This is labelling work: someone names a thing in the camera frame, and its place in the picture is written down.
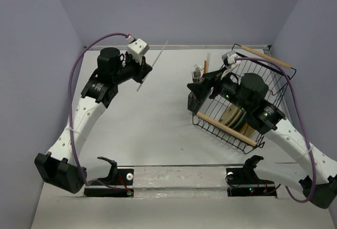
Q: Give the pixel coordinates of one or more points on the black wire dish rack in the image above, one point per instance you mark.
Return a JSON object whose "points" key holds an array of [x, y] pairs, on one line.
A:
{"points": [[208, 116]]}

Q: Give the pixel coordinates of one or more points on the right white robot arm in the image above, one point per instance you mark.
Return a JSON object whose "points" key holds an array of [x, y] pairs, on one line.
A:
{"points": [[315, 176]]}

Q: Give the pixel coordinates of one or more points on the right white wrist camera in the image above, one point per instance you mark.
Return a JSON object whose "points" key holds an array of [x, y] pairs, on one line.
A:
{"points": [[230, 62]]}

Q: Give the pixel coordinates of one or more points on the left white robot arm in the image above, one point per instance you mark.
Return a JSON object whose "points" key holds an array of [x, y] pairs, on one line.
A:
{"points": [[60, 165]]}

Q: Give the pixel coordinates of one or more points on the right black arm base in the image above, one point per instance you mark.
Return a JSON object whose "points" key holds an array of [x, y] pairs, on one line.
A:
{"points": [[241, 185]]}

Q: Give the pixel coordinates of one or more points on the black utensil caddy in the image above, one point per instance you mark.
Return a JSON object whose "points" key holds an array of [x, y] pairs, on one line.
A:
{"points": [[193, 104]]}

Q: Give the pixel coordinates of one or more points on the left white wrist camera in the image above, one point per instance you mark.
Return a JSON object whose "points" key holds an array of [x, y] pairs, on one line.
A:
{"points": [[138, 48]]}

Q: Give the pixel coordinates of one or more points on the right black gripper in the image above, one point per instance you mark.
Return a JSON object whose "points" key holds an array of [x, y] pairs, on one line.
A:
{"points": [[211, 80]]}

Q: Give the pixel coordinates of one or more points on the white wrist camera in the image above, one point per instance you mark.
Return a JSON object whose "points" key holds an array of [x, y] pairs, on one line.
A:
{"points": [[230, 62], [138, 48]]}

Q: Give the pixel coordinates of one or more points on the wooden chopstick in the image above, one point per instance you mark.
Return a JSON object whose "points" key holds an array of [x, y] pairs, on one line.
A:
{"points": [[204, 67]]}

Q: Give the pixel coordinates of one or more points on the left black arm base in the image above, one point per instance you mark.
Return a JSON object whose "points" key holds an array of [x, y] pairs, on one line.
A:
{"points": [[120, 187]]}

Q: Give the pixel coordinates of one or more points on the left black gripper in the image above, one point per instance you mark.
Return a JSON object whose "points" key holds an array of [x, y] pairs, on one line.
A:
{"points": [[142, 70]]}

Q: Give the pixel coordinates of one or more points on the pink handled fork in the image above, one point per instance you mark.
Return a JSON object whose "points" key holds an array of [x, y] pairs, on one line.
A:
{"points": [[196, 73]]}

